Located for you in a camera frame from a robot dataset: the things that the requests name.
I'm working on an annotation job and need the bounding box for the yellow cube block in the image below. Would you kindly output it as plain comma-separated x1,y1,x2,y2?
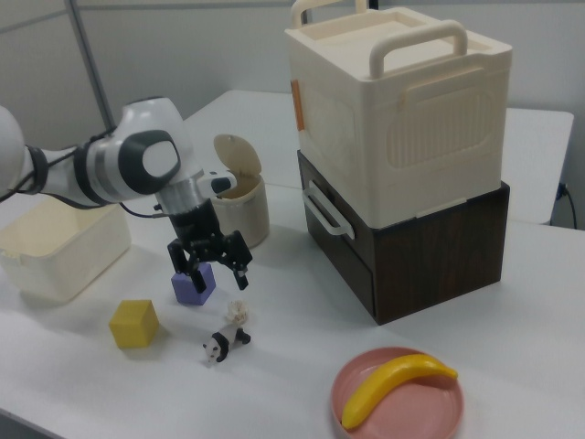
108,299,160,350

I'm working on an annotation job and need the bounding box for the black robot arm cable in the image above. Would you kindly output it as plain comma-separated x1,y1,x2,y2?
0,129,168,220

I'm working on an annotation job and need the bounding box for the cream plastic storage bin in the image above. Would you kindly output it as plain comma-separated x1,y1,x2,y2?
0,194,133,304

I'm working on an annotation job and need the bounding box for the yellow toy banana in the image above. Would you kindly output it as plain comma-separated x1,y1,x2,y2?
341,353,459,430

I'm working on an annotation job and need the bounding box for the cream storage box with handles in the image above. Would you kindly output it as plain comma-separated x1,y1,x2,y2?
283,0,513,230

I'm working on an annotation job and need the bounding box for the purple cube block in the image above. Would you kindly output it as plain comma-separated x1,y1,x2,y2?
171,262,217,306

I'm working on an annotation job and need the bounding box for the white paper ball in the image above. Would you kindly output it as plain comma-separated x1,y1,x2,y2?
225,299,250,327

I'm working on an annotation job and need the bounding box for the panda figurine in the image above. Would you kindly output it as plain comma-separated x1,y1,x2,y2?
202,322,252,367

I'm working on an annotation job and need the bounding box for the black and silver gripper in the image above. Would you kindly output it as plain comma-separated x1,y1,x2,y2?
156,177,254,294

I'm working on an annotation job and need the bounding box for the pink plate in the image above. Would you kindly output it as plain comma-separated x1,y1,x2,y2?
329,346,466,439

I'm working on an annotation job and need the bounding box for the beige trash can with lid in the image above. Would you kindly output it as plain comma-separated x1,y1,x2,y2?
210,133,270,251

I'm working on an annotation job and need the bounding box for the dark brown wooden drawer box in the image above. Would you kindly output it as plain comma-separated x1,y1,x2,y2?
296,149,511,327

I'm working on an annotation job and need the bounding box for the black power cable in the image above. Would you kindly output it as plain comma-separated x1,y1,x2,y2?
558,182,578,228

